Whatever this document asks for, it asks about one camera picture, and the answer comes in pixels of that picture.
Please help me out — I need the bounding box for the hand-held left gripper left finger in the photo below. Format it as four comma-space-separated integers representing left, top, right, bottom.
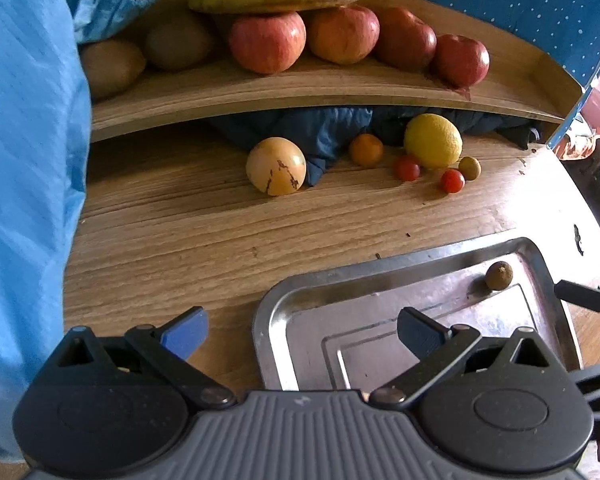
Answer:
50, 306, 236, 408

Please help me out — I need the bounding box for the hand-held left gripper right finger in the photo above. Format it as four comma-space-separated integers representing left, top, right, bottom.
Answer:
369, 307, 557, 408

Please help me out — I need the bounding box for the dark brown longan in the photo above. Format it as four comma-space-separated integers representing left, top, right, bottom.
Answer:
485, 261, 514, 291

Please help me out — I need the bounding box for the metal tray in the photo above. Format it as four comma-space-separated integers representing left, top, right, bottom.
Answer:
252, 236, 583, 391

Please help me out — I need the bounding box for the small orange tangerine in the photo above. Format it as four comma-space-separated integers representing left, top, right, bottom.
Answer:
349, 133, 384, 169

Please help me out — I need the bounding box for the beige striped pepino melon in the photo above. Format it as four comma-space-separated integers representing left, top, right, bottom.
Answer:
245, 137, 307, 196

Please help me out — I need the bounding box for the yellow lemon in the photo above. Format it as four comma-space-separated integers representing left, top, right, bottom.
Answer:
404, 113, 464, 170

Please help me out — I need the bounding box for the wooden desk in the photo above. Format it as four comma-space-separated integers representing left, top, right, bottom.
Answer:
62, 122, 600, 396

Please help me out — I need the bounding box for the orange pink cloth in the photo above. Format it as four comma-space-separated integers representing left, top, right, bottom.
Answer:
552, 110, 600, 161

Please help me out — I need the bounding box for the red cherry tomato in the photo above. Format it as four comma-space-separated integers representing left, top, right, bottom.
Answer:
393, 155, 422, 182
440, 169, 466, 194

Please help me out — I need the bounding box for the tan longan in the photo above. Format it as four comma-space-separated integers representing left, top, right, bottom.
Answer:
458, 156, 482, 181

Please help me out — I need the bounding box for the dark blue cloth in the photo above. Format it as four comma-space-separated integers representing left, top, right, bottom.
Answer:
207, 106, 543, 187

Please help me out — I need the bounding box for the large light blue cloth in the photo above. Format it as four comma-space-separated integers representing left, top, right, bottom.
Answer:
0, 0, 93, 461

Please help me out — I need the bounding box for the curved wooden shelf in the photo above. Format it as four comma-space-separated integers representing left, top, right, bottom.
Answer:
87, 0, 583, 143

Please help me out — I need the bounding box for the red apple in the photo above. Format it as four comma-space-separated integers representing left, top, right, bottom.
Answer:
306, 5, 381, 65
372, 6, 438, 72
432, 34, 491, 88
229, 11, 307, 75

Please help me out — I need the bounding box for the brown kiwi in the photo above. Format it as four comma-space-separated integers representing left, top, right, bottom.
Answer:
145, 14, 216, 72
80, 39, 147, 101

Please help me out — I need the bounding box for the blue white-dotted board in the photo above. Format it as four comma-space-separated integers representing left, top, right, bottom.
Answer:
422, 0, 600, 146

